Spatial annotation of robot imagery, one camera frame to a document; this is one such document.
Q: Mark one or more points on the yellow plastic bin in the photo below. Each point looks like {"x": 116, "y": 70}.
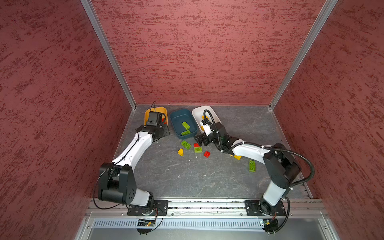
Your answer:
{"x": 156, "y": 116}

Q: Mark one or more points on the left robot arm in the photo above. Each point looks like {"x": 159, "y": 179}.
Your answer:
{"x": 116, "y": 182}

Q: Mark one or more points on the corner aluminium post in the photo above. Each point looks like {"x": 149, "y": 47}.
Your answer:
{"x": 97, "y": 26}
{"x": 317, "y": 26}

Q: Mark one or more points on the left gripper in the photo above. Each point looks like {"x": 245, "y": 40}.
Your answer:
{"x": 166, "y": 131}

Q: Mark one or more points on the small red brick centre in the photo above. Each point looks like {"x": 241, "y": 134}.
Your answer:
{"x": 207, "y": 154}

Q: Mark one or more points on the green long brick right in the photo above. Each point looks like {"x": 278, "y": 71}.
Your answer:
{"x": 252, "y": 166}

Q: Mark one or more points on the right corner aluminium post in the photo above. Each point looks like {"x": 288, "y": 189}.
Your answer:
{"x": 317, "y": 26}

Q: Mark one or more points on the left corner aluminium post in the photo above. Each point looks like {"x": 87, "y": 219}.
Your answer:
{"x": 97, "y": 26}

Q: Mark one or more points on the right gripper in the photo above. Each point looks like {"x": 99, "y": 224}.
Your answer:
{"x": 204, "y": 136}

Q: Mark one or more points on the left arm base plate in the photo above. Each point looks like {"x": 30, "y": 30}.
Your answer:
{"x": 155, "y": 208}

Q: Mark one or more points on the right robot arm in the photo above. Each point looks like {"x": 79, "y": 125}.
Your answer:
{"x": 281, "y": 164}

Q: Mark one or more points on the small yellow brick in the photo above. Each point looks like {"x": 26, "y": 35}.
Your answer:
{"x": 181, "y": 152}

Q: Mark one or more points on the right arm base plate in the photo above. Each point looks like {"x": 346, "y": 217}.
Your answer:
{"x": 256, "y": 208}

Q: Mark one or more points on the green brick under red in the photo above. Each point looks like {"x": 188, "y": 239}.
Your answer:
{"x": 198, "y": 149}

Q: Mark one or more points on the aluminium front rail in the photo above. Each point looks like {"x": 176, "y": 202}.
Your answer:
{"x": 206, "y": 208}

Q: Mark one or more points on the white plastic bin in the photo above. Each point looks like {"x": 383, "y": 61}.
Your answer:
{"x": 198, "y": 114}

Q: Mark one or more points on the teal plastic bin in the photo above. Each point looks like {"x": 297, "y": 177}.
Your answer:
{"x": 183, "y": 115}

